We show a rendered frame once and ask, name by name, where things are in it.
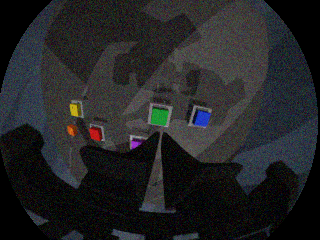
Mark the red button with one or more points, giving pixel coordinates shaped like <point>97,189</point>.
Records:
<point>99,131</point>

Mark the green button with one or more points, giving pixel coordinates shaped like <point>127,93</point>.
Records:
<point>159,114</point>

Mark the purple button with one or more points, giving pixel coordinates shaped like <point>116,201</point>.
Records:
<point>137,138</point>

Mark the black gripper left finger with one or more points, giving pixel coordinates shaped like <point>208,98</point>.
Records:
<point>135,166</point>

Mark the blue button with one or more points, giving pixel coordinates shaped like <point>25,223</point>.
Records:
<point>198,116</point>

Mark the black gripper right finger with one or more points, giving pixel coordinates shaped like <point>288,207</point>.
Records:
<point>182,171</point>

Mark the yellow button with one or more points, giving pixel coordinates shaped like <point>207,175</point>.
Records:
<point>79,108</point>

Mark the small orange block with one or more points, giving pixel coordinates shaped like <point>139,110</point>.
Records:
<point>72,129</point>

